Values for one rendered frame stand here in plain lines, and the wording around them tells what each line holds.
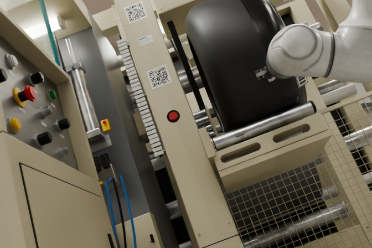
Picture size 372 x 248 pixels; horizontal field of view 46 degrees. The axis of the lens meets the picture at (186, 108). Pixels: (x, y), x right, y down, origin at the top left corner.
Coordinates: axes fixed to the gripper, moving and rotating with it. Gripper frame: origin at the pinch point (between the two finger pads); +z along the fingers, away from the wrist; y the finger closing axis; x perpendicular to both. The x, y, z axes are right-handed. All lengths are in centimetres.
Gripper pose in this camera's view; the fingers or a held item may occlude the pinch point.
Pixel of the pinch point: (270, 75)
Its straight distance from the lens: 132.7
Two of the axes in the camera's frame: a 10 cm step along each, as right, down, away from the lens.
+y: -9.3, 3.6, 0.1
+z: 0.5, 0.9, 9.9
